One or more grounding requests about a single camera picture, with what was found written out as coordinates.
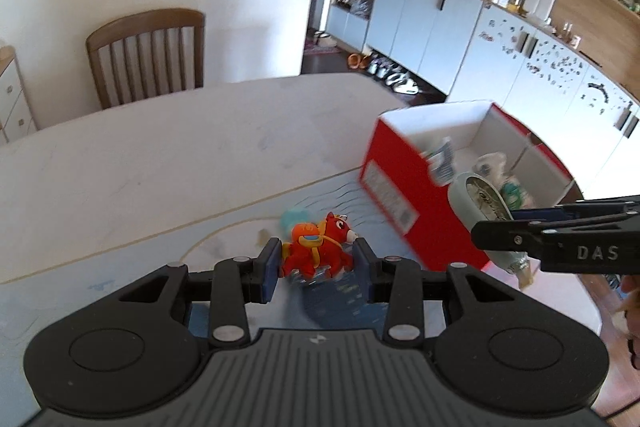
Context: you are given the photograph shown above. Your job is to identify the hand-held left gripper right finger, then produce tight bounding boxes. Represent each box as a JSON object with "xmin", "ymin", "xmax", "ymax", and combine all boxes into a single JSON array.
[{"xmin": 351, "ymin": 237, "xmax": 522, "ymax": 350}]

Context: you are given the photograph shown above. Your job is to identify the white toy in box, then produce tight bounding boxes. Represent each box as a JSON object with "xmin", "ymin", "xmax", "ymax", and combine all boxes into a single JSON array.
[{"xmin": 472, "ymin": 153, "xmax": 517, "ymax": 188}]

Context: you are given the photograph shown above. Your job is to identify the small teal plush toy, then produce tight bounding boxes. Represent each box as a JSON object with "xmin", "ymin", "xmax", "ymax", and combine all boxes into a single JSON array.
[{"xmin": 279, "ymin": 206, "xmax": 316, "ymax": 235}]

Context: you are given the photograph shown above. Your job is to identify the green tasselled plush doll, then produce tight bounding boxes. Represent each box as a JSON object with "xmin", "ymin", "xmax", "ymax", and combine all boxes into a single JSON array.
[{"xmin": 500, "ymin": 179, "xmax": 532, "ymax": 209}]

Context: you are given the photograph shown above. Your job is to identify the blue white striped packet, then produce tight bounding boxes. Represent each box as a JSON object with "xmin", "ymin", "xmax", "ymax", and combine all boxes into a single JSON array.
[{"xmin": 421, "ymin": 136, "xmax": 457, "ymax": 186}]

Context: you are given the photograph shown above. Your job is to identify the wooden chair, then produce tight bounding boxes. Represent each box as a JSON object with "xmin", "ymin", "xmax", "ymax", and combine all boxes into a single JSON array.
[{"xmin": 85, "ymin": 8, "xmax": 207, "ymax": 110}]

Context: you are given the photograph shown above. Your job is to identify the small beige charm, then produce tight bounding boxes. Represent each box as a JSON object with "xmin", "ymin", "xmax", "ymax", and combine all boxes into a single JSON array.
[{"xmin": 515, "ymin": 257, "xmax": 537, "ymax": 292}]

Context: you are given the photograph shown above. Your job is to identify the red horse toy keychain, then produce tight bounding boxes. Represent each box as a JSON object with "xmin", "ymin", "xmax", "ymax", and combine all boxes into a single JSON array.
[{"xmin": 279, "ymin": 211, "xmax": 359, "ymax": 282}]

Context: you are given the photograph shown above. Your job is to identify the white storage containers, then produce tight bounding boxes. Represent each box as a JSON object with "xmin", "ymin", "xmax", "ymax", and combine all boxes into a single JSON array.
[{"xmin": 525, "ymin": 0, "xmax": 557, "ymax": 24}]

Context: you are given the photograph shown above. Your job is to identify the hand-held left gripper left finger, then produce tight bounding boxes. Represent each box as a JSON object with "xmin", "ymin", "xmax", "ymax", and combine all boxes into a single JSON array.
[{"xmin": 117, "ymin": 237, "xmax": 284, "ymax": 350}]

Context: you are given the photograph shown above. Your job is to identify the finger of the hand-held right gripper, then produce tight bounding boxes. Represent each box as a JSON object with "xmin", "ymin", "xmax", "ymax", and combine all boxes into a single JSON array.
[
  {"xmin": 471, "ymin": 218, "xmax": 576, "ymax": 260},
  {"xmin": 510, "ymin": 194, "xmax": 640, "ymax": 222}
]

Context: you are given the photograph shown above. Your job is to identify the row of shoes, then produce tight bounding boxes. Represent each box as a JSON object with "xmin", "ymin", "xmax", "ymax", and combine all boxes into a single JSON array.
[{"xmin": 347, "ymin": 51, "xmax": 421, "ymax": 95}]

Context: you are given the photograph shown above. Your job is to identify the blue printed table mat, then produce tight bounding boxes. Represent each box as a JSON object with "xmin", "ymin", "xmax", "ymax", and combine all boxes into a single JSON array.
[{"xmin": 0, "ymin": 167, "xmax": 603, "ymax": 358}]

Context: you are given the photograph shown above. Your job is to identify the white wall cabinet unit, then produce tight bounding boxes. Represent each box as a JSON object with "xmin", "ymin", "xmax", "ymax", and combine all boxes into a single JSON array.
[{"xmin": 325, "ymin": 0, "xmax": 640, "ymax": 188}]

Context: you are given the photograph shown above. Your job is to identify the white wooden sideboard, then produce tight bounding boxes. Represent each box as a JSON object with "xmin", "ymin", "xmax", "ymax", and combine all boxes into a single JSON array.
[{"xmin": 0, "ymin": 46, "xmax": 39, "ymax": 145}]

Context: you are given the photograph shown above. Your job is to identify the small patterned rug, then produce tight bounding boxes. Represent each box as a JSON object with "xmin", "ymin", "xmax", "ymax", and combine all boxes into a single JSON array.
[{"xmin": 304, "ymin": 41, "xmax": 346, "ymax": 56}]

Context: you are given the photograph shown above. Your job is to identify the bags on low cabinet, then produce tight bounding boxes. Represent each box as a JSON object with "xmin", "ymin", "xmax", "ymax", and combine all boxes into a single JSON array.
[{"xmin": 334, "ymin": 0, "xmax": 375, "ymax": 15}]

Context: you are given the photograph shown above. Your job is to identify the red cardboard box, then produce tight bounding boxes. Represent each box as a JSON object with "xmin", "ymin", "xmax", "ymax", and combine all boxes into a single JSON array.
[{"xmin": 358, "ymin": 100, "xmax": 585, "ymax": 274}]

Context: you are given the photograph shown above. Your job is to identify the person's right hand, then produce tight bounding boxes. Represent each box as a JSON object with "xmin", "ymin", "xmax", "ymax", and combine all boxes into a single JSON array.
[{"xmin": 614, "ymin": 276, "xmax": 640, "ymax": 343}]

